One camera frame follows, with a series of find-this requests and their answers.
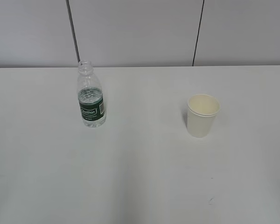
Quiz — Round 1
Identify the clear water bottle green label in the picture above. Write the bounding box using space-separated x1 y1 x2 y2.
77 61 106 127

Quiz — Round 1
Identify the white paper cup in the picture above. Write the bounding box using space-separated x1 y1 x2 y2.
187 94 220 138

